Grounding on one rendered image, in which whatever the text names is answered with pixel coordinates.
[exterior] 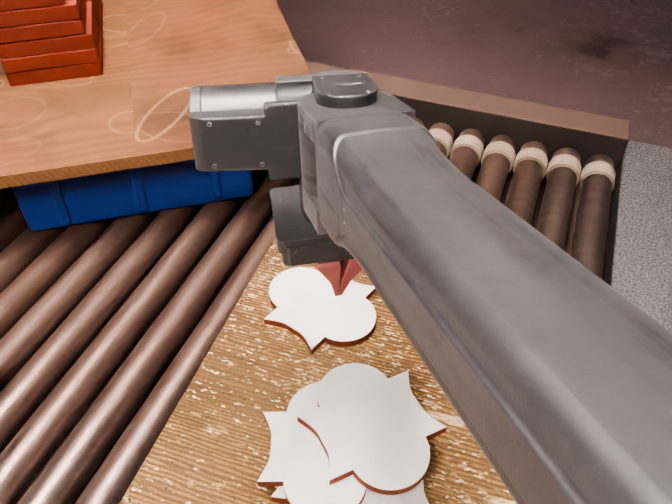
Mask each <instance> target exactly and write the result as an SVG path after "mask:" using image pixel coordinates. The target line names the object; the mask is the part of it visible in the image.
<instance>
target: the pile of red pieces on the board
mask: <svg viewBox="0 0 672 504"><path fill-rule="evenodd" d="M102 7H103V4H102V1H101V0H0V58H1V63H2V66H3V68H4V71H5V73H6V76H7V79H8V81H9V84H10V86H16V85H24V84H32V83H41V82H49V81H57V80H66V79H74V78H82V77H90V76H99V75H103V36H102Z"/></svg>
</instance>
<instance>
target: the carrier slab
mask: <svg viewBox="0 0 672 504"><path fill-rule="evenodd" d="M296 267H307V268H312V269H315V270H317V269H316V267H315V265H314V263H312V264H304V265H296V266H287V265H285V264H284V263H283V259H282V254H281V253H280V252H278V249H277V242H276V239H275V240H274V241H273V243H272V245H271V246H270V248H269V250H268V251H267V253H266V255H265V257H264V258H263V260H262V262H261V263H260V265H259V267H258V268H257V270H256V272H255V274H254V275H253V277H252V279H251V280H250V282H249V284H248V285H247V287H246V289H245V291H244V292H243V294H242V296H241V297H240V299H239V301H238V302H237V304H236V306H235V308H234V309H233V311H232V313H231V314H230V316H229V318H228V319H227V321H226V323H225V325H224V326H223V328H222V330H221V331H220V333H219V335H218V337H217V338H216V340H215V342H214V343H213V345H212V347H211V348H210V350H209V352H208V354H207V355H206V357H205V359H204V360H203V362H202V364H201V365H200V367H199V369H198V371H197V372H196V374H195V376H194V377H193V379H192V381H191V382H190V384H189V386H188V388H187V389H186V391H185V393H184V394H183V396H182V398H181V399H180V401H179V403H178V405H177V406H176V408H175V410H174V411H173V413H172V415H171V416H170V418H169V420H168V422H167V423H166V425H165V427H164V428H163V430H162V432H161V434H160V435H159V437H158V439H157V440H156V442H155V444H154V445H153V447H152V449H151V451H150V452H149V454H148V456H147V457H146V459H145V461H144V462H143V464H142V466H141V468H140V469H139V471H138V473H137V474H136V476H135V478H134V479H133V481H132V483H131V485H130V486H129V488H128V490H127V491H126V493H125V495H124V496H123V498H122V500H121V502H120V503H119V504H288V503H281V502H273V501H271V496H272V495H273V493H274V492H275V491H276V490H277V488H278V487H279V486H258V485H257V481H258V479H259V478H260V476H261V474H262V473H263V471H264V469H265V467H266V465H267V463H268V461H269V458H270V451H271V437H272V436H271V432H270V430H269V427H268V425H267V423H266V421H265V419H264V417H263V412H287V408H288V405H289V403H290V401H291V399H292V397H293V396H294V395H295V394H296V393H297V392H298V391H299V390H300V389H302V388H303V387H305V386H307V385H309V384H312V383H315V382H320V381H321V380H322V379H323V377H324V376H325V375H326V374H327V373H328V372H329V371H331V370H332V369H334V368H336V367H338V366H340V365H344V364H349V363H361V364H366V365H369V366H372V367H374V368H376V369H378V370H379V371H381V372H382V373H383V374H384V375H385V376H386V377H387V378H391V377H393V376H396V375H398V374H401V373H403V372H405V371H408V375H409V384H410V388H411V391H412V394H413V395H414V397H415V398H416V400H417V401H418V403H419V404H420V406H421V407H422V409H423V410H424V411H425V412H426V413H427V414H428V415H430V416H431V417H432V418H434V419H435V420H437V421H438V422H440V423H441V424H443V425H445V426H446V427H447V429H446V432H445V433H442V434H440V435H438V436H436V437H434V438H432V439H429V440H427V441H428V444H429V446H430V461H429V466H428V470H427V473H426V475H425V477H424V478H423V485H424V492H425V496H426V498H427V500H428V502H429V504H517V503H516V502H515V500H514V499H513V497H512V496H511V494H510V493H509V491H508V490H507V488H506V487H505V485H504V484H503V482H502V481H501V479H500V478H499V476H498V475H497V473H496V471H495V470H494V468H493V467H492V465H491V464H490V462H489V461H488V459H487V458H486V456H485V455H484V453H483V452H482V450H481V449H480V447H479V446H478V444H477V443H476V441H475V439H474V438H473V436H472V435H471V433H470V432H469V430H468V429H467V427H466V426H465V424H464V423H463V421H462V420H461V418H460V417H459V415H458V414H457V412H456V411H455V409H454V408H453V406H452V404H451V403H450V401H449V400H448V398H447V397H446V395H445V394H444V392H443V391H442V389H441V388H440V386H439V385H438V383H437V382H436V380H435V379H434V377H433V376H432V374H431V373H430V371H429V369H428V368H427V366H426V365H425V363H424V362H423V360H422V359H421V357H420V356H419V354H418V353H417V351H416V350H415V348H414V347H413V345H412V344H411V342H410V341H409V339H408V337H407V336H406V334H405V333H404V331H403V330H402V328H401V327H400V325H399V324H398V322H397V321H396V319H395V318H394V316H393V315H392V313H391V312H390V310H389V309H388V307H387V306H386V304H385V302H384V301H383V299H382V298H381V296H380V295H379V293H378V292H377V290H376V292H375V293H374V294H373V295H372V296H371V297H370V298H369V299H368V301H370V303H371V304H372V305H373V307H374V309H375V311H376V326H375V330H374V332H373V333H372V335H371V336H370V337H369V338H368V339H367V340H365V341H364V342H362V343H360V344H357V345H354V346H347V347H341V346H334V345H331V344H328V343H326V342H324V343H323V344H322V345H321V346H320V347H319V348H318V349H317V350H316V351H315V352H314V353H313V354H312V355H311V353H310V351H309V349H308V347H307V346H306V344H305V343H304V341H303V340H302V339H301V338H299V337H298V336H296V335H295V334H293V333H292V332H290V331H289V330H287V329H285V328H282V327H278V326H273V325H267V324H264V318H266V317H267V316H268V315H269V314H270V313H271V312H272V311H274V310H275V309H274V308H273V306H272V305H271V302H270V298H269V287H270V284H271V282H272V280H273V279H274V278H275V277H276V276H277V275H278V274H279V273H281V272H283V271H285V270H287V269H291V268H296ZM317 271H318V270H317Z"/></svg>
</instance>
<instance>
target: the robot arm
mask: <svg viewBox="0 0 672 504"><path fill-rule="evenodd" d="M189 101H190V113H189V123H190V130H191V137H192V144H193V151H194V158H195V165H196V169H197V170H200V171H206V172H210V171H241V170H269V178H270V179H271V180H279V179H294V178H299V180H300V185H295V186H286V187H277V188H273V189H271V190H270V201H271V209H272V215H273V220H274V227H275V234H276V242H277V249H278V252H280V253H281V254H282V259H283V263H284V264H285V265H287V266H296V265H304V264H312V263H314V265H315V267H316V269H317V270H318V271H319V272H320V273H321V274H322V275H323V276H324V277H325V278H326V279H327V280H328V281H329V282H330V283H331V286H332V289H333V292H334V295H335V296H339V295H342V294H343V293H344V291H345V289H346V288H347V286H348V285H349V283H350V282H351V280H352V279H354V278H355V277H356V276H357V275H358V274H359V273H360V272H361V271H362V270H363V271H364V272H365V274H366V275H367V277H368V278H369V280H370V281H371V283H372V284H373V286H374V287H375V289H376V290H377V292H378V293H379V295H380V296H381V298H382V299H383V301H384V302H385V304H386V306H387V307H388V309H389V310H390V312H391V313H392V315H393V316H394V318H395V319H396V321H397V322H398V324H399V325H400V327H401V328H402V330H403V331H404V333H405V334H406V336H407V337H408V339H409V341H410V342H411V344H412V345H413V347H414V348H415V350H416V351H417V353H418V354H419V356H420V357H421V359H422V360H423V362H424V363H425V365H426V366H427V368H428V369H429V371H430V373H431V374H432V376H433V377H434V379H435V380H436V382H437V383H438V385H439V386H440V388H441V389H442V391H443V392H444V394H445V395H446V397H447V398H448V400H449V401H450V403H451V404H452V406H453V408H454V409H455V411H456V412H457V414H458V415H459V417H460V418H461V420H462V421H463V423H464V424H465V426H466V427H467V429H468V430H469V432H470V433H471V435H472V436H473V438H474V439H475V441H476V443H477V444H478V446H479V447H480V449H481V450H482V452H483V453H484V455H485V456H486V458H487V459H488V461H489V462H490V464H491V465H492V467H493V468H494V470H495V471H496V473H497V475H498V476H499V478H500V479H501V481H502V482H503V484H504V485H505V487H506V488H507V490H508V491H509V493H510V494H511V496H512V497H513V499H514V500H515V502H516V503H517V504H672V332H670V331H669V330H668V329H666V328H665V327H664V326H662V325H661V324H660V323H658V322H657V321H656V320H654V319H653V318H652V317H651V316H649V315H648V314H647V313H645V312H644V311H643V310H641V309H640V308H639V307H637V306H636V305H635V304H633V303H632V302H631V301H630V300H628V299H627V298H626V297H624V296H623V295H622V294H620V293H619V292H618V291H616V290H615V289H614V288H612V287H611V286H610V285H608V284H607V283H606V282H605V281H603V280H602V279H601V278H599V277H598V276H597V275H595V274H594V273H593V272H591V271H590V270H589V269H587V268H586V267H585V266H584V265H582V264H581V263H580V262H578V261H577V260H576V259H574V258H573V257H572V256H570V255H569V254H568V253H566V252H565V251H564V250H562V249H561V248H560V247H559V246H557V245H556V244H555V243H553V242H552V241H551V240H549V239H548V238H547V237H545V236H544V235H543V234H541V233H540V232H539V231H538V230H536V229H535V228H534V227H532V226H531V225H530V224H528V223H527V222H526V221H524V220H523V219H522V218H520V217H519V216H518V215H516V214H515V213H514V212H513V211H511V210H510V209H509V208H507V207H506V206H505V205H503V204H502V203H501V202H499V201H498V200H497V199H495V198H494V197H493V196H492V195H490V194H489V193H488V192H486V191H485V190H484V189H482V188H481V187H480V186H478V185H477V184H476V183H474V182H473V181H472V180H470V179H469V178H468V177H467V176H465V175H464V174H463V173H462V172H461V171H460V170H458V169H457V168H456V167H455V166H454V165H453V164H452V163H451V162H450V161H449V160H448V159H447V158H446V157H445V155H444V154H443V153H442V152H441V151H440V149H439V147H438V144H437V142H436V141H435V139H434V137H433V136H432V135H431V133H430V132H429V131H428V130H427V129H426V128H425V127H424V126H422V125H421V124H419V123H418V122H416V121H415V110H414V109H413V108H411V107H410V106H408V105H407V104H405V103H404V102H402V101H400V100H399V99H397V98H396V97H394V96H393V95H391V94H389V93H386V92H382V91H379V90H378V87H377V85H376V84H375V82H374V81H372V79H371V78H370V76H369V75H368V73H362V74H360V71H346V70H328V71H322V72H318V73H314V74H296V75H277V76H276V82H264V83H245V84H227V85H209V86H192V87H191V90H190V100H189Z"/></svg>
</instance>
